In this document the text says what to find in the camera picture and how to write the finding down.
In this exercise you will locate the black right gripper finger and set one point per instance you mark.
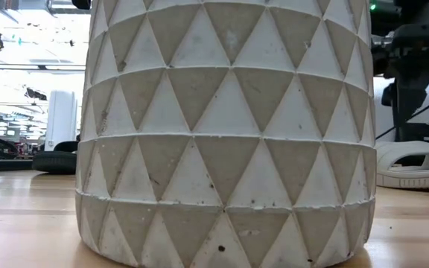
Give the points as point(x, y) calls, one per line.
point(404, 119)
point(419, 119)

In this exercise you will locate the grey slide sandal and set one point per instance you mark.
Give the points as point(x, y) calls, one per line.
point(389, 152)

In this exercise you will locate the black slide sandal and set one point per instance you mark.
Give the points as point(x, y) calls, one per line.
point(52, 162)

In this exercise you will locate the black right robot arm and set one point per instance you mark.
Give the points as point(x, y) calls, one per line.
point(423, 33)

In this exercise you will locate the white pillar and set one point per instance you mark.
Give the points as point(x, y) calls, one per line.
point(62, 115)

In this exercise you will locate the white geometric concrete planter pot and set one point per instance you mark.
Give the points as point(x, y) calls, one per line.
point(225, 149)

